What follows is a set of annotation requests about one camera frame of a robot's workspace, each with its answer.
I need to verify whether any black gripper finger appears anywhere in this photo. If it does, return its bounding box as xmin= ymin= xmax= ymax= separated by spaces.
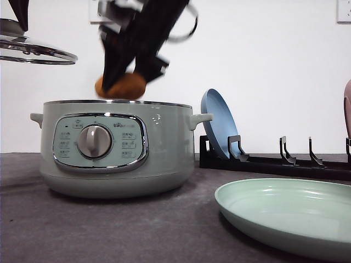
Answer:
xmin=8 ymin=0 xmax=29 ymax=32

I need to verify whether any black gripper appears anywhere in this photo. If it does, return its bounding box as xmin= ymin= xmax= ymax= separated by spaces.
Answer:
xmin=97 ymin=0 xmax=191 ymax=90

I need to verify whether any brown potato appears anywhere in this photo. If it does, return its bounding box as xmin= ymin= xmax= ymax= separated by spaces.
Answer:
xmin=95 ymin=73 xmax=146 ymax=100

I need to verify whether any glass steamer lid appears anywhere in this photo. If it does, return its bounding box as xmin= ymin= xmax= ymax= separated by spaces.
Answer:
xmin=0 ymin=18 xmax=78 ymax=65

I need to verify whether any green plate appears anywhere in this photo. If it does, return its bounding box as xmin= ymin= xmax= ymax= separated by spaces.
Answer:
xmin=215 ymin=178 xmax=351 ymax=262

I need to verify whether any green electric steamer pot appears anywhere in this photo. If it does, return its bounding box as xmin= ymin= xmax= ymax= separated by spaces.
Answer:
xmin=30 ymin=100 xmax=213 ymax=199

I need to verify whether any blue plate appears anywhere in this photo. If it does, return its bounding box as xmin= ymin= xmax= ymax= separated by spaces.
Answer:
xmin=201 ymin=89 xmax=239 ymax=158

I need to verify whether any black plate rack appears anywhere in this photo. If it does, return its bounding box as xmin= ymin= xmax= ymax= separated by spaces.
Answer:
xmin=199 ymin=135 xmax=351 ymax=180

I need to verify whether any pink plate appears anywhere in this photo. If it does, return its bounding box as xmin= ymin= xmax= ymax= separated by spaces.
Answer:
xmin=344 ymin=79 xmax=351 ymax=138

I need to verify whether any dark grey table mat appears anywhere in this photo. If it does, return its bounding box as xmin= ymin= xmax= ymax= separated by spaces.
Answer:
xmin=0 ymin=153 xmax=351 ymax=263

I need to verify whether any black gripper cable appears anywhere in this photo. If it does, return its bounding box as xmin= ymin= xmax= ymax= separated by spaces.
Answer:
xmin=168 ymin=4 xmax=199 ymax=43

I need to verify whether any white wall socket left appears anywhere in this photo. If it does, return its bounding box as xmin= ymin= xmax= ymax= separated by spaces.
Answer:
xmin=87 ymin=0 xmax=107 ymax=26

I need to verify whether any white wall socket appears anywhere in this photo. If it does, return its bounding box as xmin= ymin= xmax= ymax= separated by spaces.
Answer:
xmin=337 ymin=0 xmax=351 ymax=25
xmin=87 ymin=0 xmax=107 ymax=26

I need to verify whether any white wall socket right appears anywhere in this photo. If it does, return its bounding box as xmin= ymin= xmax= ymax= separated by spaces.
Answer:
xmin=337 ymin=0 xmax=351 ymax=25

